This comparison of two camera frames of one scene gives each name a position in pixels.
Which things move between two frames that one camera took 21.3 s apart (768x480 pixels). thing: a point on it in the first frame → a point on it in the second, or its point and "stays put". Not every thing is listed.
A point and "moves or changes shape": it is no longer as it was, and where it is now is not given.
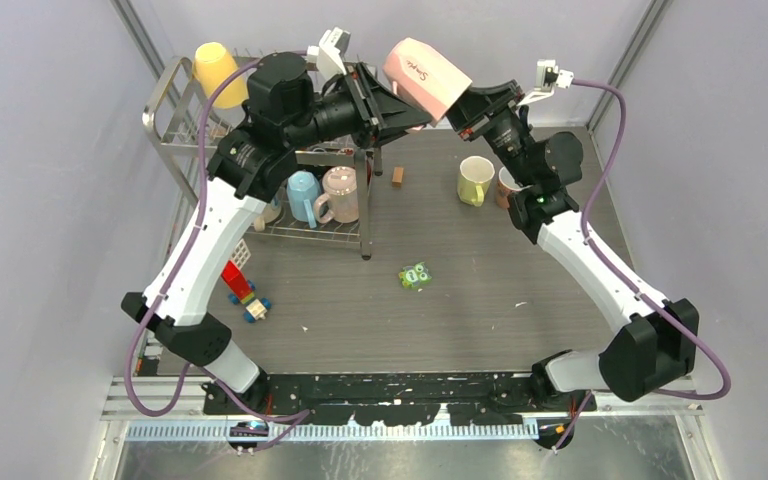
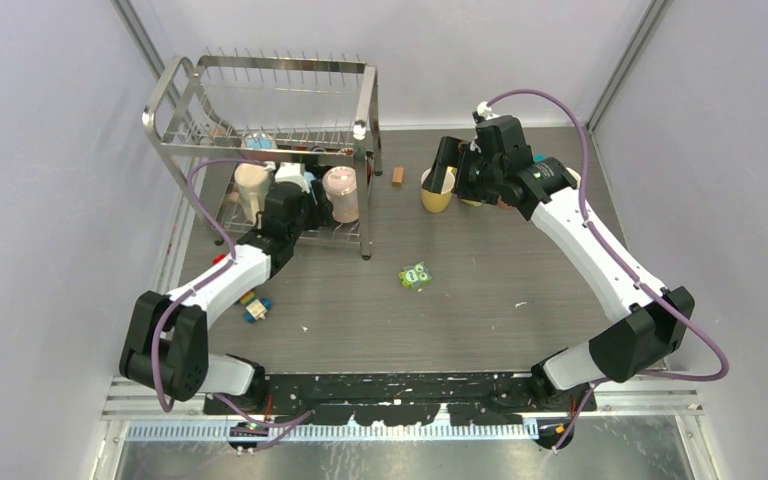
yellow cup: [212, 64] → [437, 202]
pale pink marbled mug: [341, 185] stays put
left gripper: [387, 115] → [318, 205]
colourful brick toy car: [244, 293] stays put
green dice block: [414, 276] stays put
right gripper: [470, 113] → [457, 153]
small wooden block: [397, 177] stays put
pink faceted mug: [423, 77] moves or changes shape
